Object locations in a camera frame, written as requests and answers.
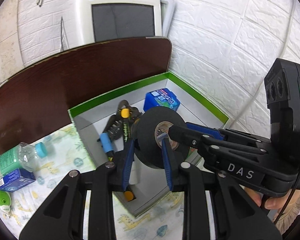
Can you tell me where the blue cap marker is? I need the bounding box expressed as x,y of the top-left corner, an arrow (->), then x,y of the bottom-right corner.
99,132 -> 114,161

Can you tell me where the clear bottle green label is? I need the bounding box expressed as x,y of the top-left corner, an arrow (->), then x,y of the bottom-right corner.
0,142 -> 47,176

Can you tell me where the white CRT monitor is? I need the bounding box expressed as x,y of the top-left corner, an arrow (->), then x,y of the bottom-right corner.
66,0 -> 175,48

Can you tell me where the black camera box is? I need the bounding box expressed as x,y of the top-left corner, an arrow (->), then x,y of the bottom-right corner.
263,57 -> 300,170

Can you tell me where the giraffe print cloth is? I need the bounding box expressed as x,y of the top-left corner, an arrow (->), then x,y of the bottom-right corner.
0,125 -> 241,240

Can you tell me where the blue medicine box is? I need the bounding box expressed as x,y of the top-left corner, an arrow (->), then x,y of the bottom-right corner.
0,168 -> 36,192

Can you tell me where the black yellow marker pen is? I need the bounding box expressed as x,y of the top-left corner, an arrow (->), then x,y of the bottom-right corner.
120,108 -> 135,202

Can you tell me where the green white cardboard tray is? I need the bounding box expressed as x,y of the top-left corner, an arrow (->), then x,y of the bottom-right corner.
68,72 -> 229,217

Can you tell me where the person's right hand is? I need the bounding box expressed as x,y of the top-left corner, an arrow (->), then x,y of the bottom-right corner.
244,187 -> 300,210

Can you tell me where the white green spray bottle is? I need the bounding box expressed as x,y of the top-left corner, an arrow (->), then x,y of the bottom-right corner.
0,190 -> 11,215

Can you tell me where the blue pack in tray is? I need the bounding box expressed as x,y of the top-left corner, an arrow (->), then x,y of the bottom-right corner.
143,88 -> 180,112

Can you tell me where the black tape roll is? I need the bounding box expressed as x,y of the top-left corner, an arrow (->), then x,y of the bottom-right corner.
133,106 -> 187,169

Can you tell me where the black pliers tool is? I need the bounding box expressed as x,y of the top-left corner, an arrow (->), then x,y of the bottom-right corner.
103,100 -> 142,142

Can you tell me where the dark brown wooden board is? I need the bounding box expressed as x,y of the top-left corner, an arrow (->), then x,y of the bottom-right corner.
0,37 -> 172,154

